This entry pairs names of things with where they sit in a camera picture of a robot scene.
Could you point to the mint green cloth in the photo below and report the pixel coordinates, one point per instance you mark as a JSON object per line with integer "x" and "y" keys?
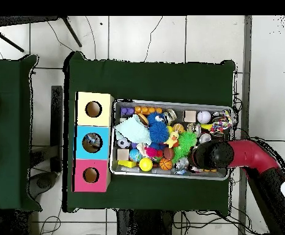
{"x": 134, "y": 131}

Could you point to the green spiky ball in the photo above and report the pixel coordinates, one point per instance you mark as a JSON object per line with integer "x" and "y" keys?
{"x": 186, "y": 140}

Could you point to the silver toy robot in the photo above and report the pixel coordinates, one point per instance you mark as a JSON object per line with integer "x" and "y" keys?
{"x": 181, "y": 164}

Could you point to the clear bottle with blue label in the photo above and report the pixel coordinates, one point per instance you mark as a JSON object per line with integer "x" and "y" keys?
{"x": 91, "y": 140}

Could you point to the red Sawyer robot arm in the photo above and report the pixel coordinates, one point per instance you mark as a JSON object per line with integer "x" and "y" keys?
{"x": 250, "y": 154}

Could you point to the wooden box with three holes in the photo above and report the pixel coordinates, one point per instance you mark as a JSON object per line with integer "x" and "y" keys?
{"x": 105, "y": 120}

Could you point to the shallow metal mesh bin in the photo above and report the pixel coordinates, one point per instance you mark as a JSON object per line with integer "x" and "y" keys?
{"x": 179, "y": 107}

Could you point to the toy hamburger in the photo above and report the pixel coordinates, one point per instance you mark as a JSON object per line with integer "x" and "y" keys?
{"x": 143, "y": 118}

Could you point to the blue spiky ball with eyes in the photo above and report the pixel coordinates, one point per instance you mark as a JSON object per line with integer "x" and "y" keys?
{"x": 154, "y": 117}

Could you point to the small soccer ball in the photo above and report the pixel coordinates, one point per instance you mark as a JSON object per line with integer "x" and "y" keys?
{"x": 123, "y": 143}

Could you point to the yellow plush duck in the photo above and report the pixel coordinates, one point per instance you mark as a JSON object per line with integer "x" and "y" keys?
{"x": 173, "y": 139}

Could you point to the yellow foam ball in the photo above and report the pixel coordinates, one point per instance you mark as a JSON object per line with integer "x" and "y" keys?
{"x": 146, "y": 164}

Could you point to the black panel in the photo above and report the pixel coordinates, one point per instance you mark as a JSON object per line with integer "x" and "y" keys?
{"x": 56, "y": 122}

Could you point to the grey stand base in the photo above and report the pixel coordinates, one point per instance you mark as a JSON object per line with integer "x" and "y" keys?
{"x": 43, "y": 183}

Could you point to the dark green side table cloth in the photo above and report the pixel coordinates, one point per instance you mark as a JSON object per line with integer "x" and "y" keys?
{"x": 8, "y": 171}

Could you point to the black tripod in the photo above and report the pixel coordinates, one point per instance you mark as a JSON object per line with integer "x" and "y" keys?
{"x": 22, "y": 20}

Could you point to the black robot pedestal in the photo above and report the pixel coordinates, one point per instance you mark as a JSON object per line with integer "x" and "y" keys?
{"x": 142, "y": 224}

